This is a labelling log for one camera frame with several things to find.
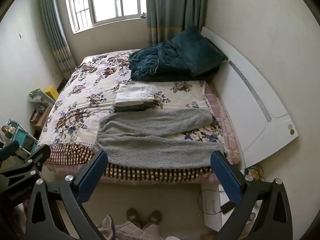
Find green bag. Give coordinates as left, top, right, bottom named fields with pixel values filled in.
left=29, top=88, right=44, bottom=103

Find grey fluffy blanket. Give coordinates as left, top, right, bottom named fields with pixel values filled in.
left=92, top=109, right=224, bottom=168

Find white nightstand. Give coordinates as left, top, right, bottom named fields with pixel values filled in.
left=201, top=182, right=263, bottom=233

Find black cable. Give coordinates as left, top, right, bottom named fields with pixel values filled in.
left=197, top=189, right=223, bottom=215

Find brown slipper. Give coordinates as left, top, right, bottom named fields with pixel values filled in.
left=126, top=208, right=143, bottom=229
left=144, top=210, right=163, bottom=229

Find black phone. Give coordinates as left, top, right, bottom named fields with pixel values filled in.
left=220, top=202, right=237, bottom=215

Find window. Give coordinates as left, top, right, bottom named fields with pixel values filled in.
left=64, top=0, right=147, bottom=33

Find white bed headboard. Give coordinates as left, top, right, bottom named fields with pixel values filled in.
left=200, top=26, right=299, bottom=168

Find dark teal blanket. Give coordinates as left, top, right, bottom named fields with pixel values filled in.
left=129, top=40, right=220, bottom=82

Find folded white cloth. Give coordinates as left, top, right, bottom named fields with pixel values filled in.
left=115, top=84, right=157, bottom=106

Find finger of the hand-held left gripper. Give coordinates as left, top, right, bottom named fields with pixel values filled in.
left=0, top=140, right=20, bottom=160
left=0, top=144, right=51, bottom=183

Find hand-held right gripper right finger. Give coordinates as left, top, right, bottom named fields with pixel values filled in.
left=210, top=151, right=293, bottom=240

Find dark box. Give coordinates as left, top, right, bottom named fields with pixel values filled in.
left=56, top=79, right=67, bottom=93

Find person's pink pajama legs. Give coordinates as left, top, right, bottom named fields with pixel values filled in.
left=96, top=215, right=170, bottom=240

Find floral quilt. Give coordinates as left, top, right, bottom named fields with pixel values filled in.
left=36, top=49, right=225, bottom=183

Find teal striped curtain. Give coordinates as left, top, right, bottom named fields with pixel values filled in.
left=146, top=0, right=209, bottom=47
left=39, top=0, right=77, bottom=79

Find yellow box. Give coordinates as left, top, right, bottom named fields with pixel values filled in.
left=44, top=86, right=60, bottom=100

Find tangled black cables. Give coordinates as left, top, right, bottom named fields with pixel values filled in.
left=244, top=165, right=266, bottom=182

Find wooden crate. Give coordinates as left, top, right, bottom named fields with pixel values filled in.
left=29, top=105, right=52, bottom=130

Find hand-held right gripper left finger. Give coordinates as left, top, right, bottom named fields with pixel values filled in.
left=25, top=151, right=108, bottom=240

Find teal toy shelf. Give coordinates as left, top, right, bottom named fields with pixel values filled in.
left=0, top=119, right=39, bottom=160

